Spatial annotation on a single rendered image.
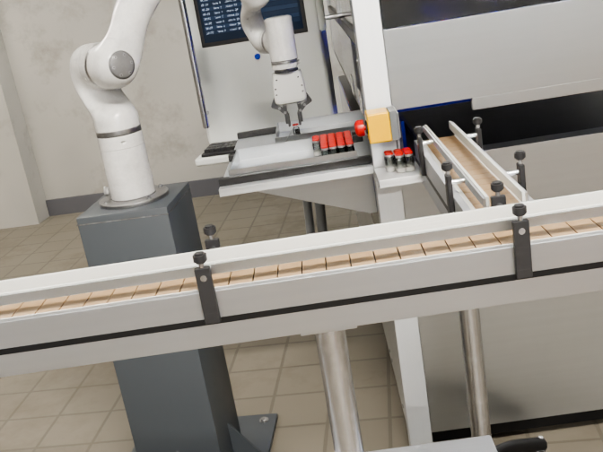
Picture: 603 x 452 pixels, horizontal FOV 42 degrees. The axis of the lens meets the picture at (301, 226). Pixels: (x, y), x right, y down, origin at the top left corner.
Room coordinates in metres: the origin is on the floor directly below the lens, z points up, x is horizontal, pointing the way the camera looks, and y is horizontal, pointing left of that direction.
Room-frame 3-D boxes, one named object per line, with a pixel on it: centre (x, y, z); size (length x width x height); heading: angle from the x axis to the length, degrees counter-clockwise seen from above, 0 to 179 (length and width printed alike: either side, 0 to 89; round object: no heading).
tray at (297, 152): (2.11, -0.01, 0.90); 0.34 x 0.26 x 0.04; 87
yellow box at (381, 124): (1.85, -0.23, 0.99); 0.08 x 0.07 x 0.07; 87
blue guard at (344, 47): (2.93, -0.26, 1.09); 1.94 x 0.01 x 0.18; 177
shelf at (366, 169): (2.28, -0.06, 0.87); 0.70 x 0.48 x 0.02; 177
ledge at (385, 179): (1.83, -0.27, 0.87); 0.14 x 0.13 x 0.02; 87
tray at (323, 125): (2.44, -0.14, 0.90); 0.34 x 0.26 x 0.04; 87
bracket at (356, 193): (2.03, -0.04, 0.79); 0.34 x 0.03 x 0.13; 87
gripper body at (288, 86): (2.43, -0.03, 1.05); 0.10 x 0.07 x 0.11; 87
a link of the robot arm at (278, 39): (2.43, -0.03, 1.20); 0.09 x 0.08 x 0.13; 37
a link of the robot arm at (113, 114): (2.10, 0.46, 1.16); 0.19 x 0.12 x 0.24; 37
